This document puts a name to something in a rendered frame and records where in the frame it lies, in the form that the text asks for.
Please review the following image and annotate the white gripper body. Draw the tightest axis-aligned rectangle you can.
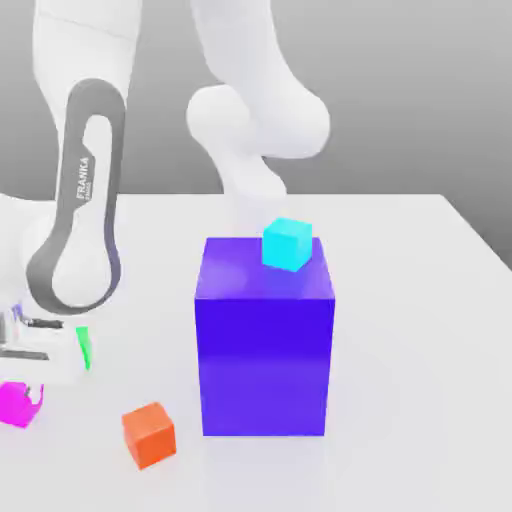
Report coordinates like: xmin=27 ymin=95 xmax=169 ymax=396
xmin=0 ymin=338 xmax=88 ymax=387

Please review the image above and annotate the small magenta cube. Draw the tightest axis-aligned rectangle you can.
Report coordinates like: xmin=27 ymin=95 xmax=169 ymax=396
xmin=0 ymin=380 xmax=45 ymax=430

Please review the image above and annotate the small orange cube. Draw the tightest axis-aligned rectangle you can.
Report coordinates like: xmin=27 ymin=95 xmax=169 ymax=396
xmin=121 ymin=401 xmax=178 ymax=471

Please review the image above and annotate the small cyan cube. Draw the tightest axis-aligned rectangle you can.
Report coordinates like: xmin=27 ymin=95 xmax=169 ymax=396
xmin=261 ymin=216 xmax=314 ymax=274

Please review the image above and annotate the large purple box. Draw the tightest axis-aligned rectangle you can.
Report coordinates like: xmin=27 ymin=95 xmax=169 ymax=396
xmin=194 ymin=236 xmax=336 ymax=438

